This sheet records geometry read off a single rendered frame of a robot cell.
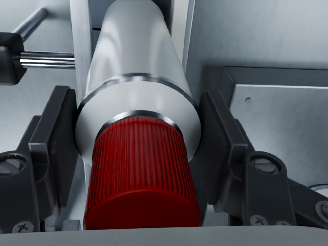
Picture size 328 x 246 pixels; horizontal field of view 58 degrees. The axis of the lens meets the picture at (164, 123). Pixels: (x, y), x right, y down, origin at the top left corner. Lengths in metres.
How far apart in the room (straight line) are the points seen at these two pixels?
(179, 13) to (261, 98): 0.15
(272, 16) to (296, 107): 0.11
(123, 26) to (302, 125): 0.28
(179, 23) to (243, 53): 0.14
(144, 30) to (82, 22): 0.06
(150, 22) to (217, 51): 0.19
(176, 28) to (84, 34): 0.08
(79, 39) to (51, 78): 0.17
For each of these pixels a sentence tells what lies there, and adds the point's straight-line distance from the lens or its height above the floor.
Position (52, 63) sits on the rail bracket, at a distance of 0.22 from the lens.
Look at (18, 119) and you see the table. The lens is 0.42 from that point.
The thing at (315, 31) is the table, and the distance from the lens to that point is 0.41.
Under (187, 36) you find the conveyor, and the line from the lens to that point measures 0.30.
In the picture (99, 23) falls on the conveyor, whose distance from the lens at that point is 0.29.
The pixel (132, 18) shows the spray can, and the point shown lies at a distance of 0.18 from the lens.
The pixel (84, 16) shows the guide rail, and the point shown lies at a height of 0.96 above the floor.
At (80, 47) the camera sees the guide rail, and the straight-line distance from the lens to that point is 0.21.
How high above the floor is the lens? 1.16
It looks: 56 degrees down
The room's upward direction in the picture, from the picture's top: 170 degrees clockwise
